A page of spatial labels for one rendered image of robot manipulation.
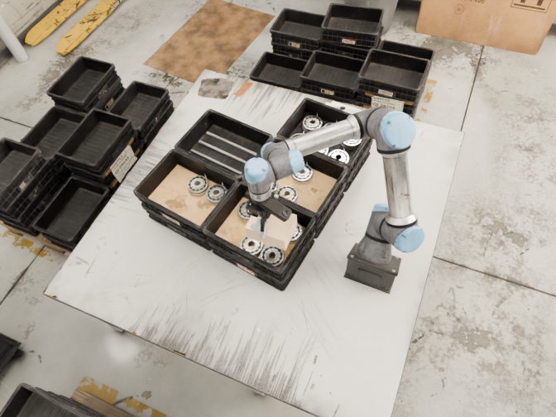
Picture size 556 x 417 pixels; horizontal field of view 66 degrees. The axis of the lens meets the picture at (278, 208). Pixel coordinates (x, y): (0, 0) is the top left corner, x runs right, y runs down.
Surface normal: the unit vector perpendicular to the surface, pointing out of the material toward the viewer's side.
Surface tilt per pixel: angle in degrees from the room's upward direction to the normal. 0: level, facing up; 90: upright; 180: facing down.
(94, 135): 0
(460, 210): 0
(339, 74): 0
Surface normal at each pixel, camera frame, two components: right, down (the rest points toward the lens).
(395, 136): 0.28, 0.23
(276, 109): -0.07, -0.53
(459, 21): -0.38, 0.61
